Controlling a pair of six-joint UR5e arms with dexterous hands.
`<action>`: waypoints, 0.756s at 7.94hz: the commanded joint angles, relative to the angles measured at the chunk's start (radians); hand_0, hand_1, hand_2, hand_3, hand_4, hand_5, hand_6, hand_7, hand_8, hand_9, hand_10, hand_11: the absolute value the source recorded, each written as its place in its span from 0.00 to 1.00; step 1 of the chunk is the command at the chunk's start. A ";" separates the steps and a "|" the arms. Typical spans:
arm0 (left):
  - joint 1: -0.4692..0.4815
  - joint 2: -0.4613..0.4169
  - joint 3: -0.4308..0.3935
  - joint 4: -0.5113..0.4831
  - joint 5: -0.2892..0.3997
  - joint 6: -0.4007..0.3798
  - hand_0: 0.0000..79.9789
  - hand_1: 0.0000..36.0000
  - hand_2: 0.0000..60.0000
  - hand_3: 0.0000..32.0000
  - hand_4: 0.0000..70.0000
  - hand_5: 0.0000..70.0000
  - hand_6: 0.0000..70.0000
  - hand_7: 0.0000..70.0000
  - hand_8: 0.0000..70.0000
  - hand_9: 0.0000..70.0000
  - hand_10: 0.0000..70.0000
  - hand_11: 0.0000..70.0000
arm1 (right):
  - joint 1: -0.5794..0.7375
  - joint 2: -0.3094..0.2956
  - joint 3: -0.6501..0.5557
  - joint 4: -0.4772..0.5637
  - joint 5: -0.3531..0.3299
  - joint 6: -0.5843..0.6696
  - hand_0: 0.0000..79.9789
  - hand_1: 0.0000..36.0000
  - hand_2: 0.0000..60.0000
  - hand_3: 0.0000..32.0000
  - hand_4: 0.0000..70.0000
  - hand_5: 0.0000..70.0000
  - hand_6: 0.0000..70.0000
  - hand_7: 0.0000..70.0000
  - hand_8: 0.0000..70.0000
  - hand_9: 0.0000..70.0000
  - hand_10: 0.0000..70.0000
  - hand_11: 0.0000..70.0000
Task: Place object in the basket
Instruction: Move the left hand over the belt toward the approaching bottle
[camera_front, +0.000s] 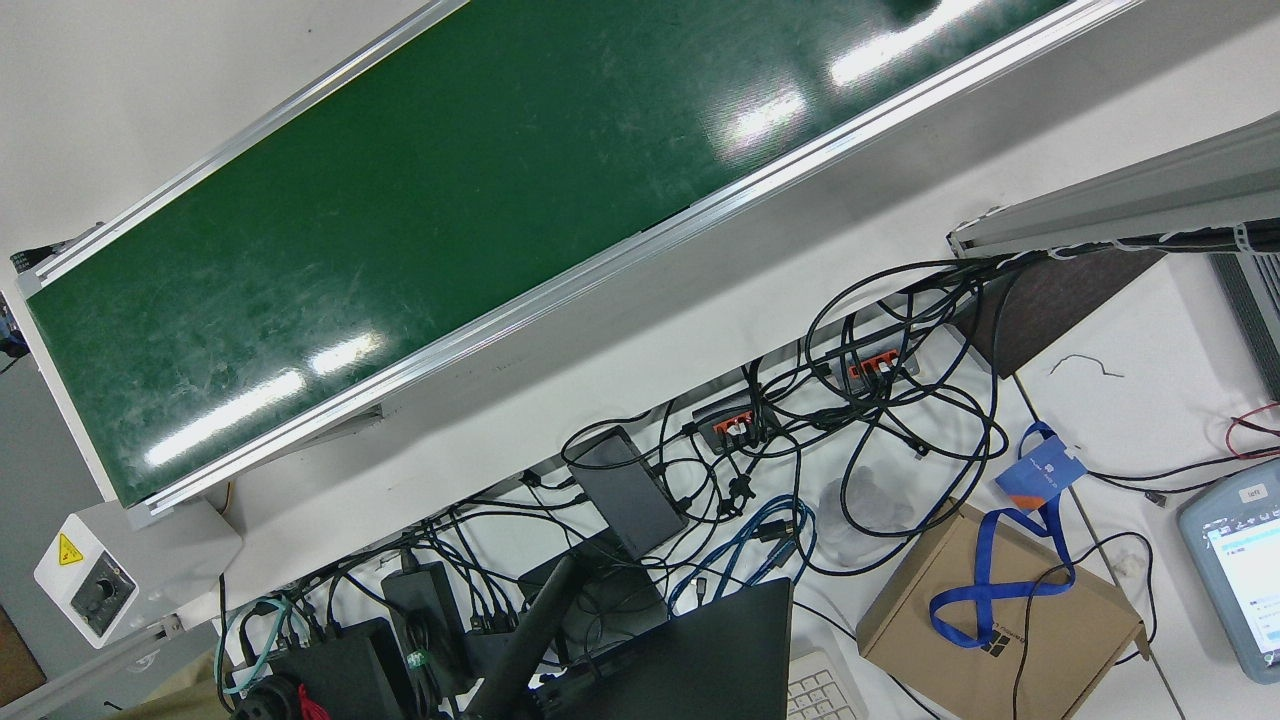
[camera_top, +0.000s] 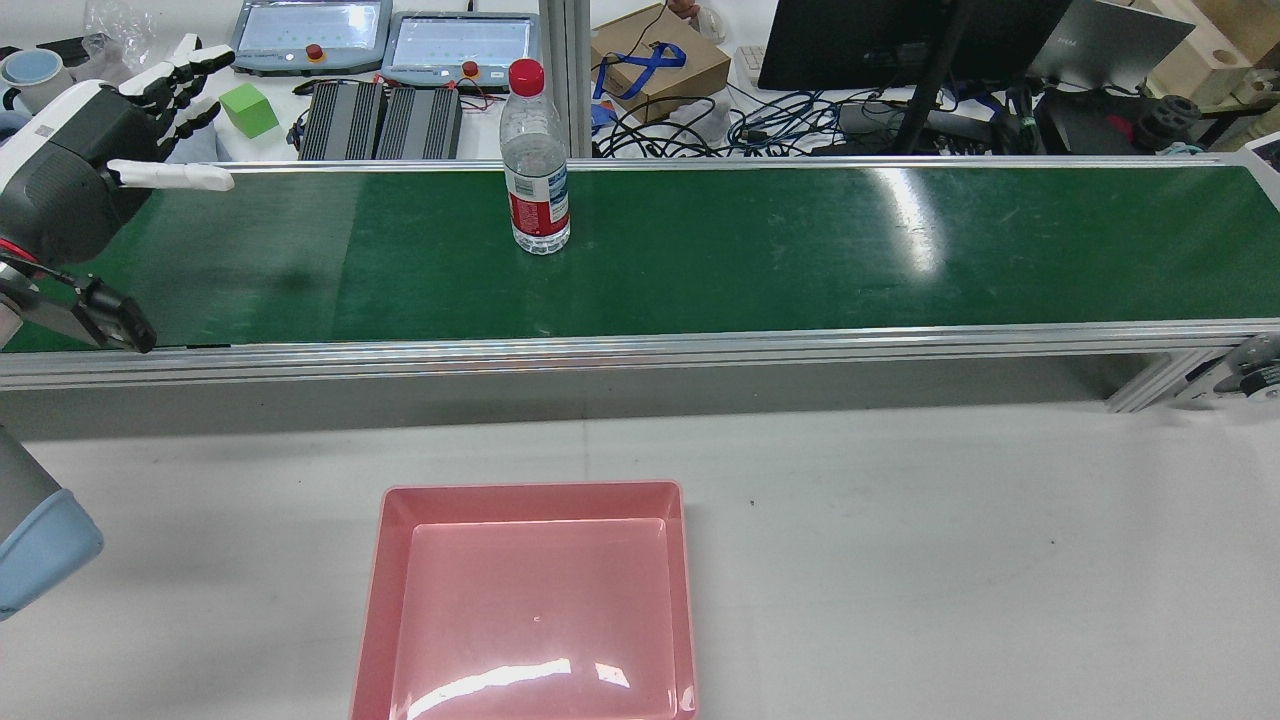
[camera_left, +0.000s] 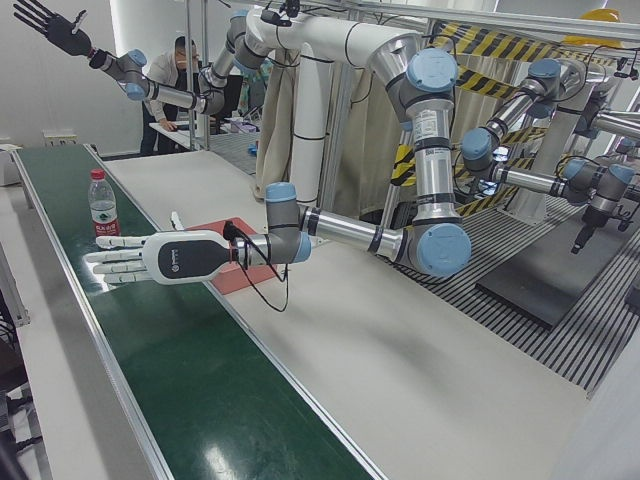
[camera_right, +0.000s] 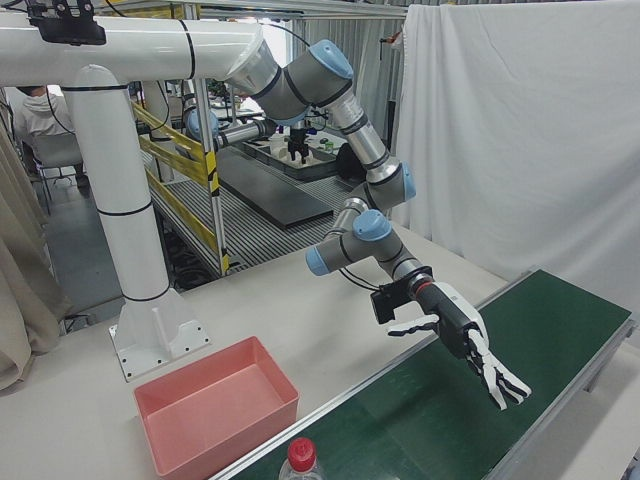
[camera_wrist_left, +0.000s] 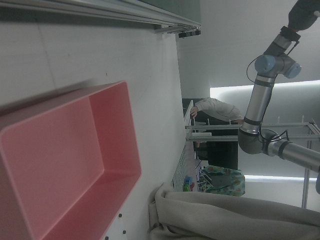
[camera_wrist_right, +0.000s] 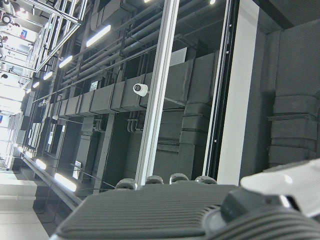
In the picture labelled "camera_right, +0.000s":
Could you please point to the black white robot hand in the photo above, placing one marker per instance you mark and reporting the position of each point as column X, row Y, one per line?
column 460, row 325

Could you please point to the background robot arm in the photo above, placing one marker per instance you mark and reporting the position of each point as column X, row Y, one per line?
column 240, row 134

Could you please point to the UR5e robot arm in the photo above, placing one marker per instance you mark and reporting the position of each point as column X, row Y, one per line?
column 320, row 75

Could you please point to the pink plastic basket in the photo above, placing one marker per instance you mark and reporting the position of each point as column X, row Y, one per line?
column 215, row 400

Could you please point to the green conveyor belt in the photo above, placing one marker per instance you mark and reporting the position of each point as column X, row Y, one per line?
column 400, row 356
column 425, row 425

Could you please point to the black bag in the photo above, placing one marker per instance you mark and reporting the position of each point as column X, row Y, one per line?
column 347, row 160

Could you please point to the clear water bottle red cap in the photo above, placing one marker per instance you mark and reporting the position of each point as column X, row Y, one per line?
column 301, row 455

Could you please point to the white curtain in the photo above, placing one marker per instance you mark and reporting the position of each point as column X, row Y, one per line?
column 525, row 125

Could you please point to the grey background tray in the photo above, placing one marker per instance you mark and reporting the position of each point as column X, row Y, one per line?
column 310, row 170

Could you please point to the black background conveyor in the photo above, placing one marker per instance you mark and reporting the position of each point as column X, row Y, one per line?
column 270, row 190

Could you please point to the background black gripper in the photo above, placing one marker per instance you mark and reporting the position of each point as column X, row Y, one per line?
column 298, row 145

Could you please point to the yellow safety railing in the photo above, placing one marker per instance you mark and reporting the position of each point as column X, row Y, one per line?
column 175, row 147

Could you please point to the grey chair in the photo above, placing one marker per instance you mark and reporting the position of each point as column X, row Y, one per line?
column 55, row 150

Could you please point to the beige curtain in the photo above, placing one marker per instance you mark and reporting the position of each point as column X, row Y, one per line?
column 20, row 280

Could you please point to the person in white top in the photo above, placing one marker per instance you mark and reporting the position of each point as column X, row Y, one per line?
column 42, row 112

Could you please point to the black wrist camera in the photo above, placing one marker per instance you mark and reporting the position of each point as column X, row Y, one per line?
column 385, row 305

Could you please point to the aluminium cell frame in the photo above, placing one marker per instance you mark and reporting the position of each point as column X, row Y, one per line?
column 300, row 7

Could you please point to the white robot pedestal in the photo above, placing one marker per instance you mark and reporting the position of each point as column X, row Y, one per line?
column 125, row 200

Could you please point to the black camera on beam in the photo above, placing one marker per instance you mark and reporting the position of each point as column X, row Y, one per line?
column 70, row 30

